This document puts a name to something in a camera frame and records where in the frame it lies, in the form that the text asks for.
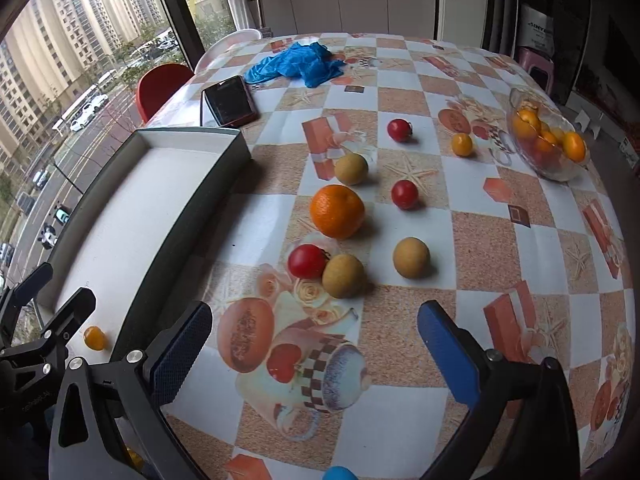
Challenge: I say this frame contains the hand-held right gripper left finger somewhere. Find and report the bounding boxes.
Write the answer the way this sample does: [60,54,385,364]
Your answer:
[48,301,213,480]

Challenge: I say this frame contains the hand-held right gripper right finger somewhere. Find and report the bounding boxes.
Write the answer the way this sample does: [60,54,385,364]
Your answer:
[417,300,583,480]

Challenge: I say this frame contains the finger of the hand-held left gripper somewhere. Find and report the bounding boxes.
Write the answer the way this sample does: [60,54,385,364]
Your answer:
[0,263,54,331]
[30,288,96,351]

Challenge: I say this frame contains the tan round fruit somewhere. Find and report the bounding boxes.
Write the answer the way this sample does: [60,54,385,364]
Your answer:
[392,236,431,279]
[334,153,369,186]
[321,254,365,300]

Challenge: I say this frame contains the grey tray box white inside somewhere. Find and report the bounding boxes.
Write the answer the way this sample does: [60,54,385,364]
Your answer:
[35,126,251,366]

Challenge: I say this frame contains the red tomato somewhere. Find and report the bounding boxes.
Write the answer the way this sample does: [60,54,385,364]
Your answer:
[387,118,414,143]
[390,180,420,210]
[287,244,328,280]

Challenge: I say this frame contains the large orange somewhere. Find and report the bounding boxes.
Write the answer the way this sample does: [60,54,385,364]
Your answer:
[310,184,366,240]

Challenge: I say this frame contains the printed checkered tablecloth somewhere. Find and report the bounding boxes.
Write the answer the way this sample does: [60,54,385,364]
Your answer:
[135,34,628,480]

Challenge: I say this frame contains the clear glass bowl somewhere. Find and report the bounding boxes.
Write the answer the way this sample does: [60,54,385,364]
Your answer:
[506,87,592,182]

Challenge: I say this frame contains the red plastic chair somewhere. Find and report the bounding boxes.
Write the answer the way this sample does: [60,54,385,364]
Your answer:
[137,63,195,125]

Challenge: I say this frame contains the black smartphone red case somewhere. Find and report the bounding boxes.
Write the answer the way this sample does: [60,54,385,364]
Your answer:
[201,75,260,128]

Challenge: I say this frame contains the white folded card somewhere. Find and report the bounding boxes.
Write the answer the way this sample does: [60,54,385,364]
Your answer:
[575,110,606,137]

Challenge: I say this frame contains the white plastic chair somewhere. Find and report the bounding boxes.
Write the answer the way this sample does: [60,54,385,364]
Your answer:
[194,29,262,75]

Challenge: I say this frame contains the pink plastic stool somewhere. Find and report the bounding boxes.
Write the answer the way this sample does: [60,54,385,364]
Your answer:
[517,46,556,96]

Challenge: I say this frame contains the blue crumpled gloves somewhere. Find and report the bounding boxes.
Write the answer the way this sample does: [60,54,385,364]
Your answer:
[244,41,347,88]

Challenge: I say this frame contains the white printed carton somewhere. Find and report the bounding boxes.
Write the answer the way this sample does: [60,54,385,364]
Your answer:
[517,4,556,58]

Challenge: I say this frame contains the white cabinet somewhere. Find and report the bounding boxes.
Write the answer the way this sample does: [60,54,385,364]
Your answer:
[245,0,441,41]

